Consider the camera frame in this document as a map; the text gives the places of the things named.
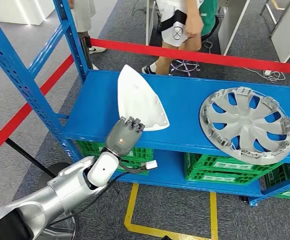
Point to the white triangular shell part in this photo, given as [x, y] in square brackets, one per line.
[137, 99]

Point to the silver wheel hubcap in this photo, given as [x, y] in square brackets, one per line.
[245, 126]

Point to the chrome stool base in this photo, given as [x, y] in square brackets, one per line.
[183, 66]

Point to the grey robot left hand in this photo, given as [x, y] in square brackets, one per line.
[122, 137]

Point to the white platform block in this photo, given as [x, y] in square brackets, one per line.
[22, 10]

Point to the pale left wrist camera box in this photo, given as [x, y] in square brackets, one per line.
[151, 164]

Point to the long red barrier belt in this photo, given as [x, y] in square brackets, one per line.
[185, 54]

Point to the short red barrier belt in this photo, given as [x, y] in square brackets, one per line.
[22, 114]

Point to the person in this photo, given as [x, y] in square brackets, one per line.
[170, 20]
[82, 13]
[208, 16]

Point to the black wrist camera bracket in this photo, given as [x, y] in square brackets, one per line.
[132, 170]

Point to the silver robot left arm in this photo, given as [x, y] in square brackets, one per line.
[60, 190]

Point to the blue metal shelf rack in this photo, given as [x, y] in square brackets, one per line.
[180, 109]

